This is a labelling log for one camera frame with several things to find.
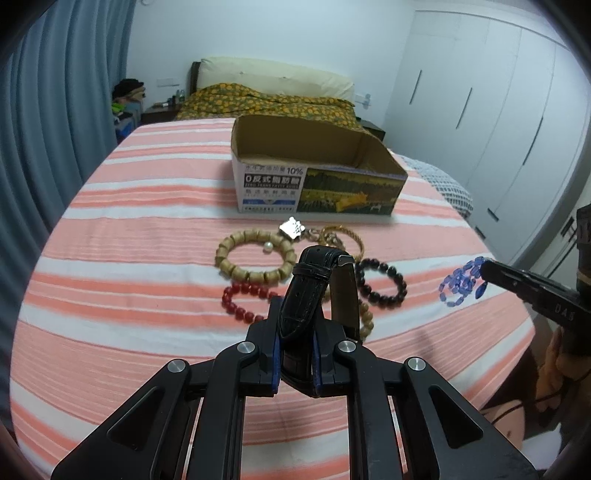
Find yellow floral blanket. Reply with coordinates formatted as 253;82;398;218
174;83;363;134

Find pink striped blanket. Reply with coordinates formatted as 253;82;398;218
9;117;536;480

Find blue crystal bead bracelet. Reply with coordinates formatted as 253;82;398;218
438;258;490;308

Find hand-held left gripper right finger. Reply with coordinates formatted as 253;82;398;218
311;318;541;480

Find silver filigree charm keychain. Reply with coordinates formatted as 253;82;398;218
279;217;345;252

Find white wardrobe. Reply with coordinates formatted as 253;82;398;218
385;9;591;278

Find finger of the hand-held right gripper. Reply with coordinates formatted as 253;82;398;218
480;260;578;305

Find grey checked blanket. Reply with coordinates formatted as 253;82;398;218
392;150;475;217

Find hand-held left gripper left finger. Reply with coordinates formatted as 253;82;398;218
50;298;283;480

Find small brown bead bracelet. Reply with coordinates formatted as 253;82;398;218
358;300;375;343

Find gold rope bracelet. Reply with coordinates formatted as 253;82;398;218
323;224;366;266

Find cream pillow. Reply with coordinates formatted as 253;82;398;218
198;56;355;101

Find dark wooden nightstand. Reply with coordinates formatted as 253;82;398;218
141;102;182;125
358;117;386;141

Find person's right hand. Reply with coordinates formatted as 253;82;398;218
546;325;578;393

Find blue-grey curtain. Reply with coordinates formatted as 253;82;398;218
0;0;137;416

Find black leather strap watch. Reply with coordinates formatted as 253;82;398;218
277;246;361;398

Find cardboard box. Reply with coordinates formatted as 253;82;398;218
231;114;409;216

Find pile of clothes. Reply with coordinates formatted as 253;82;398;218
111;78;146;141

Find red bead bracelet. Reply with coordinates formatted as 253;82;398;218
222;282;282;324

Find tan wooden bead bracelet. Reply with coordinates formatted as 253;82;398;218
215;229;296;283

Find dark bead bracelet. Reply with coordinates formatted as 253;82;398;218
355;258;408;308

